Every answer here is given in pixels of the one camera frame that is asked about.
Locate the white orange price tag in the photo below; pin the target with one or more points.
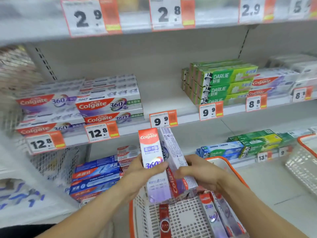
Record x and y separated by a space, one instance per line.
89 17
284 151
263 156
255 9
170 12
302 7

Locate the stack of green yellow boxes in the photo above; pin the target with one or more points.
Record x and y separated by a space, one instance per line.
260 141

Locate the stack of white red toothpaste boxes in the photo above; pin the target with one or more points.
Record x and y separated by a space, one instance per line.
272 81

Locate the person's right hand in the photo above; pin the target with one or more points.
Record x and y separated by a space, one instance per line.
205 174

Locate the person's right forearm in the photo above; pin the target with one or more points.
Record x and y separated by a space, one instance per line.
252 210

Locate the stack of purple toothpaste boxes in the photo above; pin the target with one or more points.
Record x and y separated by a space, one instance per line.
49 106

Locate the stack of blue toothpaste boxes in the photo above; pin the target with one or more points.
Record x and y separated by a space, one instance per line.
95 178

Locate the white toothpaste box showing back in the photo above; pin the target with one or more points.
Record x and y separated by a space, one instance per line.
172 148

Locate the stack of green toothpaste boxes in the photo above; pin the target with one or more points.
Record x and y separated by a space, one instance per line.
220 81

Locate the person's left forearm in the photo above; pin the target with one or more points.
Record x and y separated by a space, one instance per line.
94 210

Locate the person's right thumb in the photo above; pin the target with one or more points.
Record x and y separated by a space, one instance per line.
180 173

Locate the white basket with orange rim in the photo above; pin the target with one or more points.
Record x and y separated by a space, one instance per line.
303 161
185 218

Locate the white purple toothpaste box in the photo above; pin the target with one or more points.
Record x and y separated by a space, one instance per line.
152 146

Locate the purple red toothpaste box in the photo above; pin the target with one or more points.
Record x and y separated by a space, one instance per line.
230 218
213 215

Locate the stack of light blue boxes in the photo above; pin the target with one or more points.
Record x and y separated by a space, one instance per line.
220 149

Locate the white metal shelf board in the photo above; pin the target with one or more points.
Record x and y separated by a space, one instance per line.
168 96
37 24
247 123

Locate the white bag with blue print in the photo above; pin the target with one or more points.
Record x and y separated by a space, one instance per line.
29 200

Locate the row of shelf price tags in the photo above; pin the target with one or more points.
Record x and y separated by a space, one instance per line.
210 112

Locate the person's left thumb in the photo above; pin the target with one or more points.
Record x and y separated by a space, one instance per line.
156 168

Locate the person's left hand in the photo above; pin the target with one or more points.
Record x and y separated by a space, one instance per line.
135 178

